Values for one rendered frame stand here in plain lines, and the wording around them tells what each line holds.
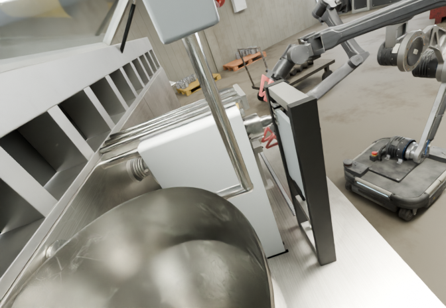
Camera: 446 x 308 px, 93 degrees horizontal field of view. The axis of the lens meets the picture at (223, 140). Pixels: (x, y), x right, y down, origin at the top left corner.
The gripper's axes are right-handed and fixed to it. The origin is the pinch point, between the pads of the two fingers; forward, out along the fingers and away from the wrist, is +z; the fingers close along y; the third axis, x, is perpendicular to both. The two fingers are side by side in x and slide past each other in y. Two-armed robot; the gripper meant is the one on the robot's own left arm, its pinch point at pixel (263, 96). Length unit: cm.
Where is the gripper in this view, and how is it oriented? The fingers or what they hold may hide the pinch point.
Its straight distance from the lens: 83.6
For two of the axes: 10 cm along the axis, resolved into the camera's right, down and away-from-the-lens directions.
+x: -8.5, -3.9, -3.6
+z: -5.1, 7.9, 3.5
